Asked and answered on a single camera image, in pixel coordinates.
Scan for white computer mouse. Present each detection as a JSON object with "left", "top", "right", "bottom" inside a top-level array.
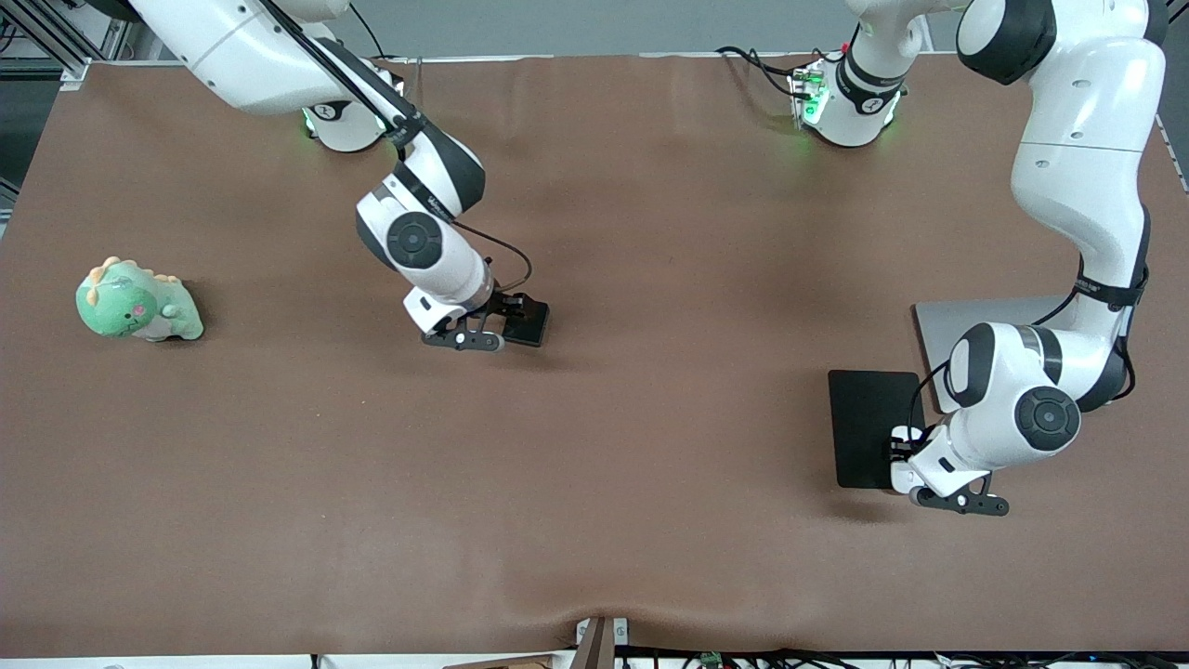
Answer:
[{"left": 890, "top": 424, "right": 927, "bottom": 494}]

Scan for black phone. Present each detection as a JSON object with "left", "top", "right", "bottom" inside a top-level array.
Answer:
[{"left": 502, "top": 297, "right": 552, "bottom": 349}]

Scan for black mouse pad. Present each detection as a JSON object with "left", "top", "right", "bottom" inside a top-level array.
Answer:
[{"left": 828, "top": 370, "right": 930, "bottom": 492}]

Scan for silver closed laptop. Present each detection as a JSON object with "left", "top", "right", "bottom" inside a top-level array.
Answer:
[{"left": 913, "top": 295, "right": 1080, "bottom": 415}]

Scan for brown table cover sheet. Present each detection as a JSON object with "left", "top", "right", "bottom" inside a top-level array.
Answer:
[{"left": 0, "top": 54, "right": 1189, "bottom": 659}]

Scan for green dinosaur plush toy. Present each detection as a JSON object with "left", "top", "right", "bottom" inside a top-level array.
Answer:
[{"left": 75, "top": 256, "right": 205, "bottom": 343}]

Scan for metal table clamp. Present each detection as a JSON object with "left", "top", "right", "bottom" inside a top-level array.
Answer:
[{"left": 574, "top": 616, "right": 630, "bottom": 669}]

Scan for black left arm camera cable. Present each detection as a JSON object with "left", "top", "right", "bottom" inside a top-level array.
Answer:
[{"left": 908, "top": 265, "right": 1153, "bottom": 442}]

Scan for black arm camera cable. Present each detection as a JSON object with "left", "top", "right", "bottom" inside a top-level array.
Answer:
[
  {"left": 255, "top": 0, "right": 535, "bottom": 294},
  {"left": 908, "top": 265, "right": 1153, "bottom": 442}
]

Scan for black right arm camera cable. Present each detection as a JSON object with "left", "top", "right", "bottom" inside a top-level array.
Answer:
[{"left": 255, "top": 0, "right": 535, "bottom": 294}]

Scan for black right arm base cable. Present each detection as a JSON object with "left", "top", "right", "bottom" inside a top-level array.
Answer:
[{"left": 348, "top": 3, "right": 391, "bottom": 59}]

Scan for black left arm base cables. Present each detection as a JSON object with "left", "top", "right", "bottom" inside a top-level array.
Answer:
[{"left": 715, "top": 45, "right": 820, "bottom": 99}]

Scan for aluminium frame structure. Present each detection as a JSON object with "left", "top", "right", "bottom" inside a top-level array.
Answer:
[{"left": 0, "top": 0, "right": 136, "bottom": 91}]

